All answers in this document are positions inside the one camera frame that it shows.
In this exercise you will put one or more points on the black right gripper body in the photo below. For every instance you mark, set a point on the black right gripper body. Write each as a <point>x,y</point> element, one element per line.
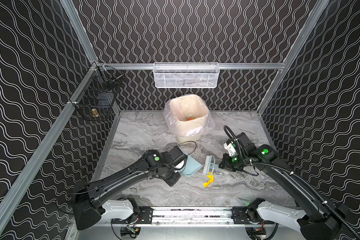
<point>225,162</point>

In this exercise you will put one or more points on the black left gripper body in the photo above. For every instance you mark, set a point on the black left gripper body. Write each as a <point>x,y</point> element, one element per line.
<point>178,154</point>

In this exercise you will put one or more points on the pale green dustpan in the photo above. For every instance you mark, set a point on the pale green dustpan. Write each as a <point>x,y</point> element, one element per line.
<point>190,167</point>

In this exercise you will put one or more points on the pale green hand brush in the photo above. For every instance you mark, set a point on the pale green hand brush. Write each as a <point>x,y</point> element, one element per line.
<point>210,165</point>

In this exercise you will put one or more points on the yellow paper scrap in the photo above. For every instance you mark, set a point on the yellow paper scrap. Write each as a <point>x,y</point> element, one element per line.
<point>211,179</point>

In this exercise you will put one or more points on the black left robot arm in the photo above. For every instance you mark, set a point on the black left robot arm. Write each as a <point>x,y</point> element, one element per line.
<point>89,198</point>

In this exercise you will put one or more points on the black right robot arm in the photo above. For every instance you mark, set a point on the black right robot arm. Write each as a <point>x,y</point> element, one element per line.
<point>315,217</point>

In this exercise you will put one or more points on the clear plastic bin liner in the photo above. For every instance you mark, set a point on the clear plastic bin liner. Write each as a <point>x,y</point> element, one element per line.
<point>174,123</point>

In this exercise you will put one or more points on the cream plastic waste bin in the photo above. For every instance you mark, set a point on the cream plastic waste bin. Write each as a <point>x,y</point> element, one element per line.
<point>188,115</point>

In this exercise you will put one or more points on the brass object in basket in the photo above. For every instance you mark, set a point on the brass object in basket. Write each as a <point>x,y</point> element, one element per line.
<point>94,113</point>

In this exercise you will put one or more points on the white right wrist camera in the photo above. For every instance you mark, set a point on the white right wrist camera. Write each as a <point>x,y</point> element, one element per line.
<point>231,149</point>

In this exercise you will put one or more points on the white wire wall basket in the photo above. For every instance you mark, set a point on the white wire wall basket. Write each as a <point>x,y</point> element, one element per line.
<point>192,75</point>

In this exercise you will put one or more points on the black wire side basket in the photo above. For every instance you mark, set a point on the black wire side basket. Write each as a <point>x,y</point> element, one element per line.
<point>100,93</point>

